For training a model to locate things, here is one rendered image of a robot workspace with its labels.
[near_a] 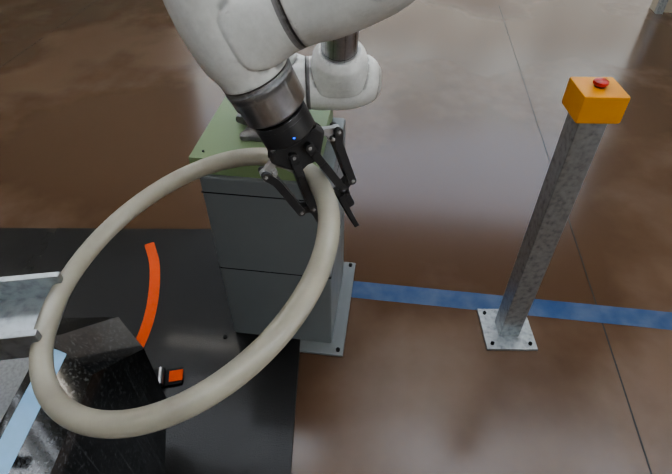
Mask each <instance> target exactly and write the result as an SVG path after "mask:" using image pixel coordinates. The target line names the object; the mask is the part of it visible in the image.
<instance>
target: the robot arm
mask: <svg viewBox="0 0 672 474"><path fill-rule="evenodd" d="M414 1H415V0H163V3H164V5H165V7H166V9H167V11H168V14H169V16H170V18H171V20H172V22H173V24H174V26H175V28H176V30H177V31H178V33H179V35H180V37H181V39H182V40H183V42H184V44H185V45H186V47H187V49H188V50H189V52H190V53H191V55H192V56H193V58H194V59H195V60H196V62H197V63H198V65H199V66H200V67H201V68H202V70H203V71H204V72H205V73H206V75H207V76H208V77H209V78H211V79H212V80H213V81H214V82H216V84H217V85H218V86H219V87H220V88H221V89H222V90H223V92H224V93H225V96H226V98H227V99H228V100H229V101H230V102H231V104H232V105H233V107H234V108H235V110H236V111H237V113H238V114H237V115H236V121H237V122H238V123H241V124H244V125H247V127H246V129H245V130H244V131H242V132H241V133H240V135H239V136H240V140H242V141H257V142H263V143H264V145H265V147H266V148H267V150H268V158H269V160H268V161H267V163H266V164H265V166H260V167H259V168H258V172H259V174H260V176H261V178H262V180H263V181H265V182H267V183H269V184H271V185H273V186H274V187H275V188H276V189H277V191H278V192H279V193H280V194H281V195H282V197H283V198H284V199H285V200H286V201H287V202H288V204H289V205H290V206H291V207H292V208H293V209H294V211H295V212H296V213H297V214H298V215H299V216H304V215H305V213H311V214H312V215H313V217H314V218H315V220H316V221H317V223H318V213H317V206H316V202H315V199H314V198H313V195H312V193H311V190H310V187H309V185H308V182H307V180H306V177H305V173H304V171H303V169H304V168H305V167H306V166H307V165H308V164H311V163H314V162H316V163H317V164H318V166H319V167H320V168H321V169H322V170H323V172H324V173H325V174H326V175H327V176H328V178H329V179H330V180H331V181H332V183H333V184H334V185H335V187H334V188H333V189H334V192H335V195H336V197H337V199H338V200H339V202H340V204H341V206H342V207H343V209H344V211H345V213H346V214H347V216H348V218H349V219H350V221H351V222H352V224H353V225H354V227H357V226H359V224H358V222H357V220H356V218H355V217H354V215H353V213H352V211H351V209H350V207H351V206H353V205H354V200H353V198H352V196H351V195H350V191H349V190H348V189H349V187H350V185H354V184H355V183H356V177H355V175H354V172H353V169H352V166H351V164H350V161H349V158H348V155H347V153H346V150H345V147H344V144H343V130H342V128H341V127H340V126H339V125H338V124H337V123H336V122H331V123H330V125H329V126H324V127H321V126H320V125H319V124H318V123H316V122H315V121H314V119H313V117H312V115H311V113H310V111H309V110H347V109H355V108H359V107H362V106H365V105H367V104H369V103H371V102H373V101H374V100H375V99H376V98H377V97H378V96H379V94H380V90H381V84H382V71H381V67H380V66H379V64H378V62H377V61H376V60H375V59H374V58H373V57H372V56H370V55H367V53H366V50H365V48H364V46H363V45H362V44H361V43H360V42H359V41H358V39H359V31H360V30H363V29H365V28H367V27H370V26H372V25H374V24H376V23H379V22H381V21H383V20H385V19H387V18H389V17H391V16H393V15H395V14H396V13H398V12H400V11H401V10H403V9H404V8H406V7H407V6H409V5H410V4H411V3H413V2H414ZM315 44H317V45H316V46H315V48H314V50H313V54H312V56H304V55H301V54H298V53H297V52H298V51H300V50H302V49H305V48H307V47H309V46H312V45H315ZM324 136H326V138H327V139H328V140H329V141H330V142H331V145H332V147H333V150H334V152H335V155H336V158H337V160H338V163H339V165H340V168H341V171H342V173H343V177H342V178H341V179H340V178H339V177H338V175H337V174H336V173H335V172H334V170H333V169H332V168H331V167H330V165H329V164H328V163H327V161H326V160H325V159H324V158H323V156H322V155H321V149H322V144H323V139H324ZM276 165H277V166H280V167H283V168H286V169H289V170H292V172H293V174H294V176H295V179H296V181H297V184H298V186H299V189H300V191H301V194H302V196H303V199H304V202H301V203H300V202H299V200H298V199H297V198H296V197H295V196H294V194H293V193H292V192H291V191H290V190H289V188H288V187H287V186H286V185H285V183H284V182H283V181H282V180H281V179H280V177H279V176H278V171H277V169H276V168H275V167H276Z"/></svg>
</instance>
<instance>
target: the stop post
mask: <svg viewBox="0 0 672 474"><path fill-rule="evenodd" d="M595 78H599V77H570V78H569V81H568V84H567V87H566V90H565V93H564V96H563V99H562V104H563V105H564V107H565V108H566V110H567V111H568V114H567V117H566V120H565V123H564V125H563V128H562V131H561V134H560V137H559V140H558V143H557V145H556V148H555V151H554V154H553V157H552V160H551V162H550V165H549V168H548V171H547V174H546V177H545V179H544V182H543V185H542V188H541V191H540V194H539V197H538V199H537V202H536V205H535V208H534V211H533V214H532V216H531V219H530V222H529V225H528V228H527V231H526V233H525V236H524V239H523V242H522V245H521V248H520V251H519V253H518V256H517V259H516V262H515V265H514V268H513V270H512V273H511V276H510V279H509V282H508V285H507V288H506V290H505V293H504V296H503V299H502V302H501V305H500V307H499V309H477V312H478V316H479V320H480V324H481V328H482V332H483V336H484V340H485V344H486V348H487V350H511V351H538V348H537V345H536V342H535V339H534V336H533V333H532V330H531V327H530V324H529V321H528V318H527V315H528V313H529V310H530V308H531V306H532V303H533V301H534V298H535V296H536V294H537V291H538V289H539V286H540V284H541V282H542V279H543V277H544V275H545V272H546V270H547V267H548V265H549V263H550V260H551V258H552V255H553V253H554V251H555V248H556V246H557V243H558V241H559V239H560V236H561V234H562V232H563V229H564V227H565V224H566V222H567V220H568V217H569V215H570V212H571V210H572V208H573V205H574V203H575V201H576V198H577V196H578V193H579V191H580V189H581V186H582V184H583V181H584V179H585V177H586V174H587V172H588V169H589V167H590V165H591V162H592V160H593V158H594V155H595V153H596V150H597V148H598V146H599V143H600V141H601V138H602V136H603V134H604V131H605V129H606V127H607V124H618V123H620V121H621V119H622V117H623V115H624V112H625V110H626V108H627V105H628V103H629V101H630V96H629V95H628V94H627V93H626V91H625V90H624V89H623V88H622V87H621V86H620V85H619V84H618V82H617V81H616V80H615V79H614V78H613V77H602V78H605V79H607V80H608V81H609V85H608V86H607V87H598V86H596V85H594V84H593V80H594V79H595Z"/></svg>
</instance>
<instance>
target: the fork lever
mask: <svg viewBox="0 0 672 474"><path fill-rule="evenodd" d="M62 281H63V276H62V274H61V273H60V272H59V271H58V272H48V273H38V274H27V275H17V276H6V277H0V360H10V359H19V358H28V357H29V350H30V345H31V344H32V343H34V342H38V341H40V339H41V337H42V335H41V334H40V332H39V331H38V330H37V329H34V326H35V323H36V320H37V317H38V315H39V312H40V310H41V307H42V305H43V303H44V301H45V299H46V297H47V295H48V293H49V291H50V289H51V287H52V286H53V285H54V284H58V283H62Z"/></svg>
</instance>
